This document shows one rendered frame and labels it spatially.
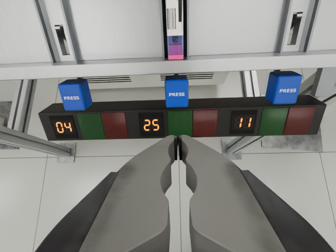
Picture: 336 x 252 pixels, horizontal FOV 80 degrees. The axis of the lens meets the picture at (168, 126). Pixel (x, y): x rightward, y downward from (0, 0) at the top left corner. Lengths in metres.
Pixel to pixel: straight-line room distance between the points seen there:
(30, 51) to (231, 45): 0.20
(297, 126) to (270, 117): 0.04
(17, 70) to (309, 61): 0.27
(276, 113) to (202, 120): 0.09
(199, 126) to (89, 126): 0.14
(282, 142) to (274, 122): 0.74
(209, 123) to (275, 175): 0.75
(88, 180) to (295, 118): 0.85
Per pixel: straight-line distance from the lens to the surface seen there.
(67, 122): 0.28
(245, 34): 0.22
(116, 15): 0.22
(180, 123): 0.24
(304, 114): 0.28
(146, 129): 0.25
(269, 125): 0.27
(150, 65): 0.19
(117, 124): 0.26
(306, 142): 1.05
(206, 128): 0.25
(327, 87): 0.32
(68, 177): 1.02
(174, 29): 0.19
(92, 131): 0.27
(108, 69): 0.20
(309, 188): 1.04
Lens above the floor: 0.89
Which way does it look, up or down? 74 degrees down
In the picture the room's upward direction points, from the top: 11 degrees counter-clockwise
